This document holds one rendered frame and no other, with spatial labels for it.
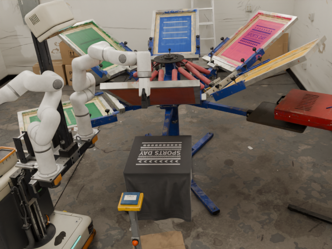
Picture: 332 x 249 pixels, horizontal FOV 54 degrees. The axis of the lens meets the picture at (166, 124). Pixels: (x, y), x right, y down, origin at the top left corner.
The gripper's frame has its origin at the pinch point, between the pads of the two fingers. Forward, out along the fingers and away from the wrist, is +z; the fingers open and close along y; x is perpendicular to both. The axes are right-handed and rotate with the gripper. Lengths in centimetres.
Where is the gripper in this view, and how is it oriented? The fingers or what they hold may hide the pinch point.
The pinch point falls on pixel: (145, 105)
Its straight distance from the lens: 176.3
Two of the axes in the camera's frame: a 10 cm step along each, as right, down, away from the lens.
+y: -1.0, 2.0, -9.8
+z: 0.4, 9.8, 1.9
